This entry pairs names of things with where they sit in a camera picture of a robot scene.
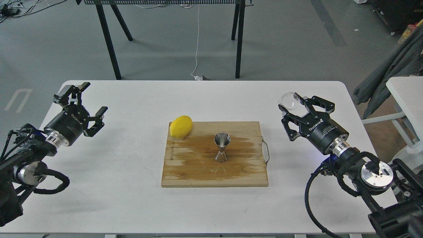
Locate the white side table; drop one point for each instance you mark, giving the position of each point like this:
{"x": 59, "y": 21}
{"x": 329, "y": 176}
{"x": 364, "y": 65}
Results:
{"x": 407, "y": 92}

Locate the wooden cutting board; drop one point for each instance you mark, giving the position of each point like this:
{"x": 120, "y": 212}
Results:
{"x": 190, "y": 162}

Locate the steel double jigger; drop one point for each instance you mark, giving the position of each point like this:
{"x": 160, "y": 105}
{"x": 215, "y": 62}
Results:
{"x": 222, "y": 140}

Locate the yellow lemon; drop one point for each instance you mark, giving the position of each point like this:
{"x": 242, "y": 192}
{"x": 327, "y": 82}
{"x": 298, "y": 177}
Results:
{"x": 181, "y": 127}

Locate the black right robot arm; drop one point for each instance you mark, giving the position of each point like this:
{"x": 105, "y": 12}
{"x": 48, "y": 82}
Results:
{"x": 358, "y": 173}

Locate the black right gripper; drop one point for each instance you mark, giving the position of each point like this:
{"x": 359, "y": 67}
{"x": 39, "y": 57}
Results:
{"x": 324, "y": 132}

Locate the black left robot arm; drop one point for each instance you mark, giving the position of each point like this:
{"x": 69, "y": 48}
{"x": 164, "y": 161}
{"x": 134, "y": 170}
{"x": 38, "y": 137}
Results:
{"x": 22, "y": 171}

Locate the black metal frame table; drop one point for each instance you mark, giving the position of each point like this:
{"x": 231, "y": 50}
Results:
{"x": 171, "y": 27}

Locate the small clear glass cup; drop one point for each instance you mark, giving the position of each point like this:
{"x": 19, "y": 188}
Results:
{"x": 289, "y": 101}

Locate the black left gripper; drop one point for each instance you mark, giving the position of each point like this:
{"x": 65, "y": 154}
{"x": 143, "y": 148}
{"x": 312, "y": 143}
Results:
{"x": 74, "y": 119}

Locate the grey jacket on chair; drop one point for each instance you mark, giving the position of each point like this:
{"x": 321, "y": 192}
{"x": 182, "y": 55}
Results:
{"x": 404, "y": 60}

